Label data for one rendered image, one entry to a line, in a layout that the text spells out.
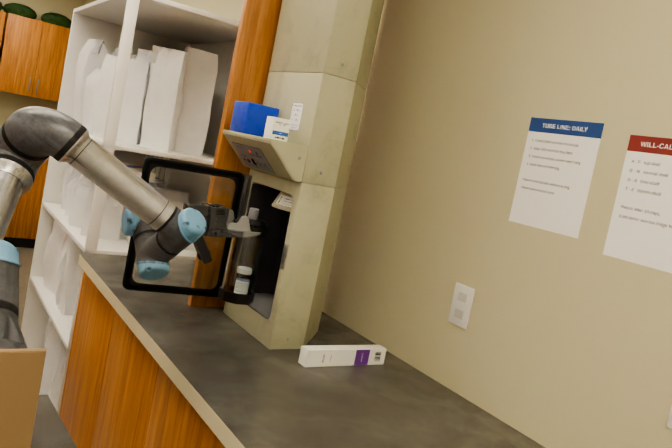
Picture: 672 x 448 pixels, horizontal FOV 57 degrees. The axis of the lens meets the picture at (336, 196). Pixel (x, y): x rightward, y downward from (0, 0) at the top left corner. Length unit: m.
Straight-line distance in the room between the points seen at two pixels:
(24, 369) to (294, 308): 0.87
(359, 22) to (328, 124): 0.29
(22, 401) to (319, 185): 0.94
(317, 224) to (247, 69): 0.56
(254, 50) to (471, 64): 0.66
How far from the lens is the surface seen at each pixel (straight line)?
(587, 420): 1.58
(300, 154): 1.67
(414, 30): 2.13
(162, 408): 1.73
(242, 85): 1.99
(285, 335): 1.79
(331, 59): 1.71
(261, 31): 2.02
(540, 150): 1.67
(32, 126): 1.48
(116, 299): 2.05
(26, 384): 1.11
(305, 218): 1.71
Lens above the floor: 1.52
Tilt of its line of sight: 4 degrees down
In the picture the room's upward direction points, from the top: 11 degrees clockwise
